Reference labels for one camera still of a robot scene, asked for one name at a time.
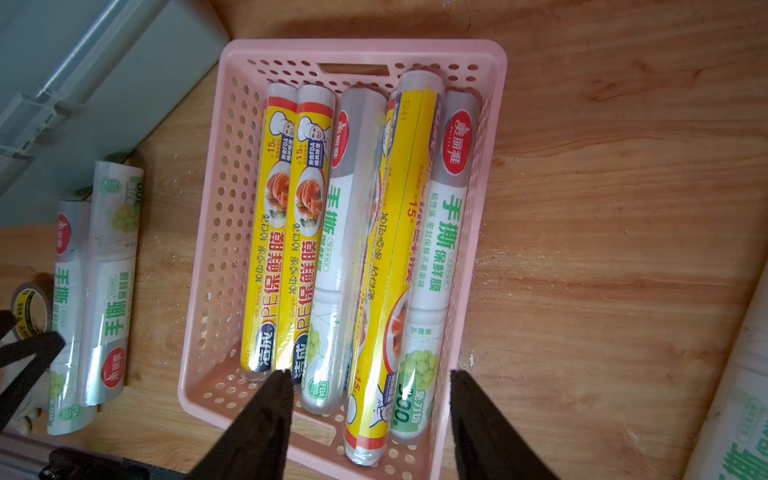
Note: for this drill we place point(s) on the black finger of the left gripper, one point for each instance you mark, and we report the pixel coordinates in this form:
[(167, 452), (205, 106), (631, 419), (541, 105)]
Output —
[(25, 378)]

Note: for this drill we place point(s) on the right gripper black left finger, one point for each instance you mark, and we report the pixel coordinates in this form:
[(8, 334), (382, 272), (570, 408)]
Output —
[(255, 445)]

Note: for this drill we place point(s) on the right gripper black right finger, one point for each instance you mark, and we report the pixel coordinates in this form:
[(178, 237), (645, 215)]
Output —
[(486, 444)]

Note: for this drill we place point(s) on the pink plastic basket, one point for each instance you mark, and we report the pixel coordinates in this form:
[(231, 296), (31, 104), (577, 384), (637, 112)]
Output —
[(211, 386)]

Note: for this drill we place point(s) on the green white wrap roll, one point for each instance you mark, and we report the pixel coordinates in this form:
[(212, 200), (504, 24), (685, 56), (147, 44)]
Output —
[(426, 315)]

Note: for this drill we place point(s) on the silver green wrap roll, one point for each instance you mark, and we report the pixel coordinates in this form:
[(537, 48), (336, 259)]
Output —
[(111, 262)]

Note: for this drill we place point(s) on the white red label wrap roll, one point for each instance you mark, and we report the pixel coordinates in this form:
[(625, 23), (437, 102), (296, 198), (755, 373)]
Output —
[(732, 443)]

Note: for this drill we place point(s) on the yellow orange wrap roll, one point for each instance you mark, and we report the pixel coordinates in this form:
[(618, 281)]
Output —
[(408, 150)]

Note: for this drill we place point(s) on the silver foil wrap roll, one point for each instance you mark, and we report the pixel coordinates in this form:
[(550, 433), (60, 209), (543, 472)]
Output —
[(349, 215)]

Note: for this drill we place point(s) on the yellow tape roll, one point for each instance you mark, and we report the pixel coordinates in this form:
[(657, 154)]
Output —
[(32, 306)]

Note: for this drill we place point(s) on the grey translucent storage box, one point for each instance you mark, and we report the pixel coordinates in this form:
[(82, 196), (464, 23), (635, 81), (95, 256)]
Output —
[(84, 81)]

